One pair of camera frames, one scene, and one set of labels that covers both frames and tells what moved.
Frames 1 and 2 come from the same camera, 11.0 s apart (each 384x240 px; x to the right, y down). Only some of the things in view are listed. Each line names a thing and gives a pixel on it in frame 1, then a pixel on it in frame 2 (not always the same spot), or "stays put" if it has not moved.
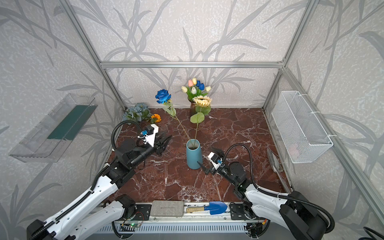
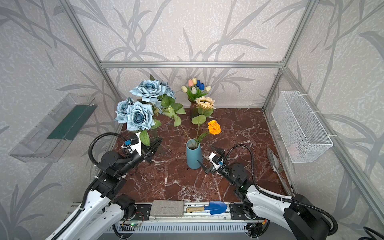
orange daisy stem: x=155 y=118 to x=214 y=128
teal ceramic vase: x=194 y=154 stays put
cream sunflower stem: x=203 y=103 stays put
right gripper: x=210 y=167 stays put
